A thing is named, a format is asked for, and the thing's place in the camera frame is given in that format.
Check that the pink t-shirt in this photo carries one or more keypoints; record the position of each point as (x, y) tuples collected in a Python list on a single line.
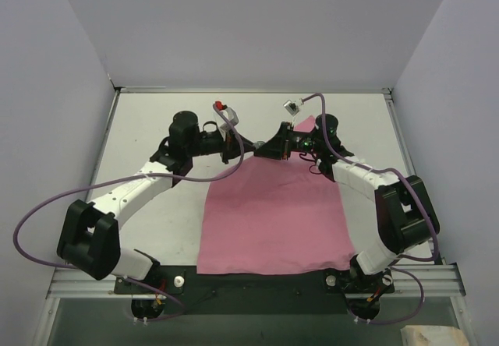
[(273, 217)]

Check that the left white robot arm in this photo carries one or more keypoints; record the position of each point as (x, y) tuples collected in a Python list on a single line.
[(90, 234)]

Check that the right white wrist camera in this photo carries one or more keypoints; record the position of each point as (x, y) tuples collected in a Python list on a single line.
[(293, 108)]

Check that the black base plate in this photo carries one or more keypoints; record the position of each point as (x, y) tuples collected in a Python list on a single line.
[(319, 292)]

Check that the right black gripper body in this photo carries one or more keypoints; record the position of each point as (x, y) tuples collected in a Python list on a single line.
[(286, 142)]

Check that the round green brooch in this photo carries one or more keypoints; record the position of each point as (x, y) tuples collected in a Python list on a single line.
[(258, 144)]

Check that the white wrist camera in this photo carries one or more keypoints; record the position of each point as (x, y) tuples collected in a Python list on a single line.
[(293, 108), (225, 117)]

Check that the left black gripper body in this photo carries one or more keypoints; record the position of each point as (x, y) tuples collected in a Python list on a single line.
[(227, 150)]

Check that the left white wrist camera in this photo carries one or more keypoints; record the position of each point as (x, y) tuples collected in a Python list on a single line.
[(225, 117)]

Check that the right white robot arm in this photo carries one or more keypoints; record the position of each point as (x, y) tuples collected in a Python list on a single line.
[(404, 213)]

